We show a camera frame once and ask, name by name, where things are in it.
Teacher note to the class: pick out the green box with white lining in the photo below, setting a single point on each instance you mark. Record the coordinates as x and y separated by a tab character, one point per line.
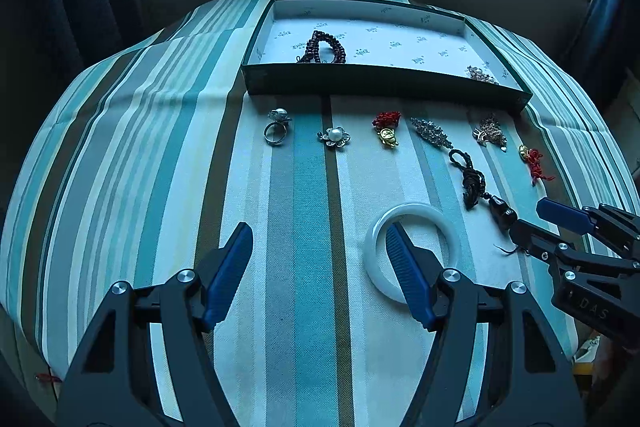
380	39

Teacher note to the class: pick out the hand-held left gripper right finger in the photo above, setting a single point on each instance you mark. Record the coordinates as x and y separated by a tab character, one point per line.
410	279

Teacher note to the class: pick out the pink rhinestone brooch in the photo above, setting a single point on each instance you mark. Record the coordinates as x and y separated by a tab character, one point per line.
482	74

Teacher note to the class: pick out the clear crystal bar brooch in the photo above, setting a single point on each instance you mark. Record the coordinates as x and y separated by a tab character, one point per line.
431	133

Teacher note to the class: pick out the teal striped cloth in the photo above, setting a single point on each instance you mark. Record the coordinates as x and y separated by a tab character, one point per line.
150	157

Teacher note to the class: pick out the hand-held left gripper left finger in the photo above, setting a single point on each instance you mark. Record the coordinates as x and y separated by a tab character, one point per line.
229	274

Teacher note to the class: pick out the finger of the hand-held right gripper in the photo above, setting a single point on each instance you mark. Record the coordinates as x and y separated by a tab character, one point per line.
532	234
565	214

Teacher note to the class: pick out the gold rhinestone brooch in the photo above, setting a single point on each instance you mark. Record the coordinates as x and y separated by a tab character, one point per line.
490	133

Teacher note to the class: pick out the white jade bangle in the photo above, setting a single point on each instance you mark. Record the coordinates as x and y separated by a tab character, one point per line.
380	267

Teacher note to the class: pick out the pearl flower brooch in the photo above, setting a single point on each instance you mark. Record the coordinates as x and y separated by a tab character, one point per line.
335	137

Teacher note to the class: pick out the small gold charm red tassel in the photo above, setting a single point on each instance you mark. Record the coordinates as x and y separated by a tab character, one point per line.
387	130

